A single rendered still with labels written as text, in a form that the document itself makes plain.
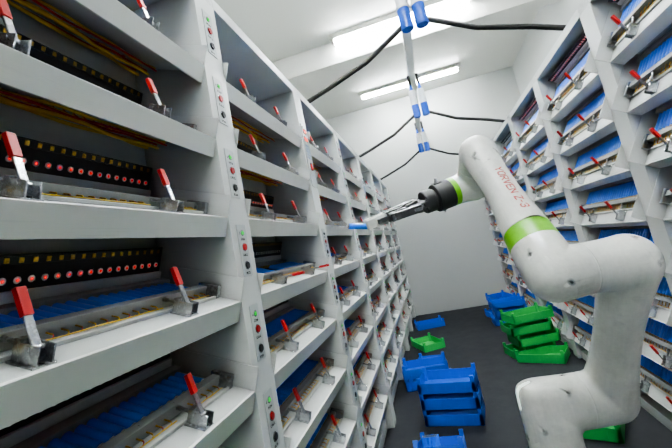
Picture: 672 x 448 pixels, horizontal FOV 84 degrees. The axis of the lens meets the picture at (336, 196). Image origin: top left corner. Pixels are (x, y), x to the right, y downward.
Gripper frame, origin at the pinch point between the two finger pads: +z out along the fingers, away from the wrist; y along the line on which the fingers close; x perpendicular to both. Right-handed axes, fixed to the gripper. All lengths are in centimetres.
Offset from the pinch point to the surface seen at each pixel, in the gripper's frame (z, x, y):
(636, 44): -96, -25, 10
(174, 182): 48, -30, 17
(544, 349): -114, 155, -116
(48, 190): 56, -32, 53
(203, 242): 45, -15, 22
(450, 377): -31, 118, -81
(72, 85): 48, -45, 52
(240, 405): 47, 16, 39
